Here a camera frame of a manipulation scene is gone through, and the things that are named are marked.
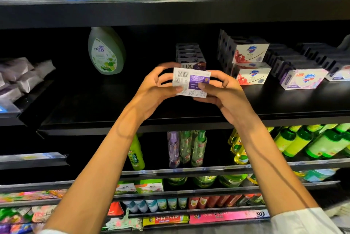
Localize pile of white wipe packets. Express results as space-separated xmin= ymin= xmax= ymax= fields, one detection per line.
xmin=0 ymin=57 xmax=57 ymax=103

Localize person's left forearm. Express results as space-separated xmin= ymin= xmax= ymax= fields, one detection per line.
xmin=41 ymin=105 xmax=153 ymax=234

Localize red snack packet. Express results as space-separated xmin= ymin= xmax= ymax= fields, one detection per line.
xmin=106 ymin=201 xmax=125 ymax=217

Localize pale green pump soap bottle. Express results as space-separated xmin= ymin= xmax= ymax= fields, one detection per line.
xmin=87 ymin=26 xmax=127 ymax=75

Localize row of white red soap boxes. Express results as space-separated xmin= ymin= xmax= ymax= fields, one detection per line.
xmin=219 ymin=29 xmax=272 ymax=86

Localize yellow red packets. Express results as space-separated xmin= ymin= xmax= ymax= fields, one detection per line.
xmin=142 ymin=215 xmax=190 ymax=227

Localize green white box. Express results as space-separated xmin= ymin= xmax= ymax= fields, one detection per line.
xmin=135 ymin=179 xmax=164 ymax=194
xmin=115 ymin=182 xmax=137 ymax=195

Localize purple white soap box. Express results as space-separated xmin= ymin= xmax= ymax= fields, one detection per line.
xmin=172 ymin=67 xmax=212 ymax=99

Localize green lidded wipe tub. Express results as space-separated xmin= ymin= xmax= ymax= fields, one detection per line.
xmin=167 ymin=176 xmax=188 ymax=187
xmin=193 ymin=175 xmax=218 ymax=188
xmin=219 ymin=173 xmax=248 ymax=188

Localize person's left hand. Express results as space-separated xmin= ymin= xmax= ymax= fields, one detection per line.
xmin=131 ymin=63 xmax=184 ymax=125

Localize row of white pink soap boxes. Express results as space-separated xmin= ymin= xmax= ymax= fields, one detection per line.
xmin=264 ymin=35 xmax=350 ymax=91

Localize person's right hand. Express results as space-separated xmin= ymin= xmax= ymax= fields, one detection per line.
xmin=192 ymin=69 xmax=257 ymax=130

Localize person's right forearm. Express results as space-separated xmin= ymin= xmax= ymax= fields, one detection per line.
xmin=235 ymin=115 xmax=321 ymax=219

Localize row of purple soap boxes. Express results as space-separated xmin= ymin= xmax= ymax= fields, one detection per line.
xmin=175 ymin=43 xmax=207 ymax=71

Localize black store shelf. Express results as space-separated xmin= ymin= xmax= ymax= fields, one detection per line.
xmin=0 ymin=78 xmax=69 ymax=210
xmin=0 ymin=0 xmax=350 ymax=234

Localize long pink packet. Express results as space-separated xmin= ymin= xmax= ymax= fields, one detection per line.
xmin=189 ymin=209 xmax=271 ymax=225

